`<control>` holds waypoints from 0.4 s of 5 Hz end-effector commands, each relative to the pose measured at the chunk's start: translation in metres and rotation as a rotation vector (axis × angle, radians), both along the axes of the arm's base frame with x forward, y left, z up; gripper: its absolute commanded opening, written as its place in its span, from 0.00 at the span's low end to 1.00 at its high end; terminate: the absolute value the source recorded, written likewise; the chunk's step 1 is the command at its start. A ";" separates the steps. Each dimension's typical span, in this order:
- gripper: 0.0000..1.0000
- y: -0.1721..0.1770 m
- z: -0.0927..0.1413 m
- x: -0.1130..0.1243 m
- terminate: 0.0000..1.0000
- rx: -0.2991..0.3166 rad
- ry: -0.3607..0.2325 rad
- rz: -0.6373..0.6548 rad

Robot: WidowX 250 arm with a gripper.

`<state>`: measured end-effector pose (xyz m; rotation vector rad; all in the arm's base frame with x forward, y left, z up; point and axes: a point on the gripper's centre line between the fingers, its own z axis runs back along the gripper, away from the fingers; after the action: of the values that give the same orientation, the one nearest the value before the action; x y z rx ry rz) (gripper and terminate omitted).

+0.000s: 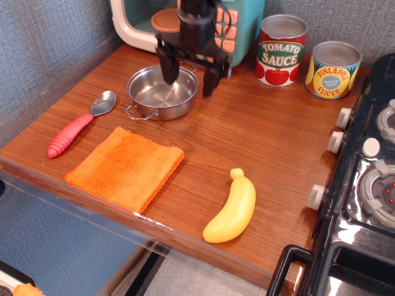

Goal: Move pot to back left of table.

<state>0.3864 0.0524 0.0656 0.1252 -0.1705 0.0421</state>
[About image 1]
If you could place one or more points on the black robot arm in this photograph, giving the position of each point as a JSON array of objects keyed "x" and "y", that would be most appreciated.
[{"x": 195, "y": 11}]

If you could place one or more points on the red-handled metal spoon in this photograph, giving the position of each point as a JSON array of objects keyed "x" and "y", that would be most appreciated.
[{"x": 103, "y": 104}]

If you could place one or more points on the tomato sauce can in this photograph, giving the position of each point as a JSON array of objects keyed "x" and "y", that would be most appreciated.
[{"x": 280, "y": 48}]

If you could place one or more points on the black toy stove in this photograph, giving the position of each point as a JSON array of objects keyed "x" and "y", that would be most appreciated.
[{"x": 352, "y": 253}]

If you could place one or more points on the teal toy microwave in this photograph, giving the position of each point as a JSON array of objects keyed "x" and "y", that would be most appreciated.
[{"x": 238, "y": 24}]

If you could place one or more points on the orange folded cloth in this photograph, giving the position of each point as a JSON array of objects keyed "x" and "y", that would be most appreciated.
[{"x": 127, "y": 170}]

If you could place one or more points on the yellow plastic banana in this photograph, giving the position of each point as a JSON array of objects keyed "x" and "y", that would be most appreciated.
[{"x": 237, "y": 212}]

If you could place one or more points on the grey stove burner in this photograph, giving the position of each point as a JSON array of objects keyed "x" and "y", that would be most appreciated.
[
  {"x": 376, "y": 192},
  {"x": 386, "y": 131}
]

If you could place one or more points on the white round stove button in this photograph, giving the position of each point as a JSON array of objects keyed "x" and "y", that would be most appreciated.
[{"x": 370, "y": 147}]

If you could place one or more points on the grey rear stove burner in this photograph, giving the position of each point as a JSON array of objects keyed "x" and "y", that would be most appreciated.
[{"x": 386, "y": 131}]

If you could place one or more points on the silver two-handled bowl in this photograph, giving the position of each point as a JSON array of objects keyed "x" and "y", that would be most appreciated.
[{"x": 154, "y": 99}]

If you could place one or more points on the white stove knob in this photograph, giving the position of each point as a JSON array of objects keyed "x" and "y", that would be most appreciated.
[
  {"x": 335, "y": 141},
  {"x": 316, "y": 196},
  {"x": 343, "y": 118}
]

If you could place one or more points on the pineapple slices can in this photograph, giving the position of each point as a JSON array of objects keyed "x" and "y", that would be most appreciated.
[{"x": 332, "y": 70}]

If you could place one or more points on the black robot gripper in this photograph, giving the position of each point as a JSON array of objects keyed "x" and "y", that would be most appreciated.
[{"x": 195, "y": 45}]

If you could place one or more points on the orange plate in microwave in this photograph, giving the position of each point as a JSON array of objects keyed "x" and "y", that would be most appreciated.
[{"x": 166, "y": 21}]

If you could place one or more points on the white stove knob middle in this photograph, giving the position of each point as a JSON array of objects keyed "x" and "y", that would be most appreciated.
[{"x": 335, "y": 141}]

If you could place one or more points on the grey front stove burner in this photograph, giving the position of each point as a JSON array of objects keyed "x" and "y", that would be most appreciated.
[{"x": 376, "y": 192}]

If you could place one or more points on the white stove knob bottom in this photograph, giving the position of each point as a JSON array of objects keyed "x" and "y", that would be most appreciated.
[{"x": 316, "y": 196}]

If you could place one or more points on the white stove knob top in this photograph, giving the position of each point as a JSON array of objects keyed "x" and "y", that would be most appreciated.
[{"x": 343, "y": 118}]

